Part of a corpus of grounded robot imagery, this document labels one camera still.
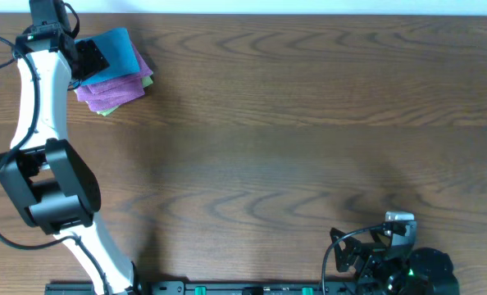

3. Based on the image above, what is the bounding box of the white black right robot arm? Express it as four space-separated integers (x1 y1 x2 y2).
322 225 460 295

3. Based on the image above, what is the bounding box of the green folded cloth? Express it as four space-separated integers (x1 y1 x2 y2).
72 74 155 117

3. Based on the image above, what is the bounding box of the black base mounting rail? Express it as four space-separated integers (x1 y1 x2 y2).
44 281 356 295

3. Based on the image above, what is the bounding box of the blue microfiber cloth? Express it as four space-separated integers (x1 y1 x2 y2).
76 27 140 85

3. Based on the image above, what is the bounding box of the purple folded cloth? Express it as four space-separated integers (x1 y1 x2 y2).
74 40 154 112

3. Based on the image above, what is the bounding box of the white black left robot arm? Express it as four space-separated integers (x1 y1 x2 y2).
0 0 150 294

